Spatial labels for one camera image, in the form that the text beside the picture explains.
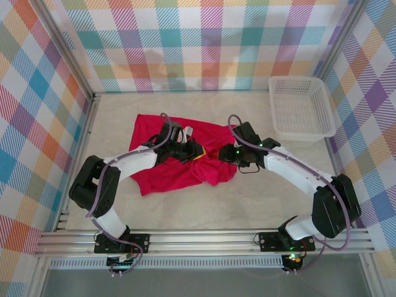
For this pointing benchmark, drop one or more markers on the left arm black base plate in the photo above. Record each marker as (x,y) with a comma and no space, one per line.
(136,238)

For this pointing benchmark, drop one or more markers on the aluminium frame post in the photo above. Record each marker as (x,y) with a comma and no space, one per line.
(340,38)
(64,46)

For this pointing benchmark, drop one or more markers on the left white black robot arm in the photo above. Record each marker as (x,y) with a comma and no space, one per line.
(133,164)

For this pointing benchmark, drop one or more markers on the aluminium frame leg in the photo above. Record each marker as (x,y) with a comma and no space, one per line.
(38,278)
(369,275)

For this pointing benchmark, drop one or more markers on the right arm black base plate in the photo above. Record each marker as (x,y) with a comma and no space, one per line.
(269,241)

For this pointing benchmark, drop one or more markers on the red t-shirt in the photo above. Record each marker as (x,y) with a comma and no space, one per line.
(173,179)

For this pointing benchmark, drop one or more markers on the wide aluminium mounting beam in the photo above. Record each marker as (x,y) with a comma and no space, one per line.
(201,242)

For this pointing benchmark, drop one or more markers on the white plastic basket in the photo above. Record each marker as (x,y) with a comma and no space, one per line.
(297,105)

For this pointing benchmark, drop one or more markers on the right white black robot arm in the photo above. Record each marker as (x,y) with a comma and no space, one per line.
(287,168)

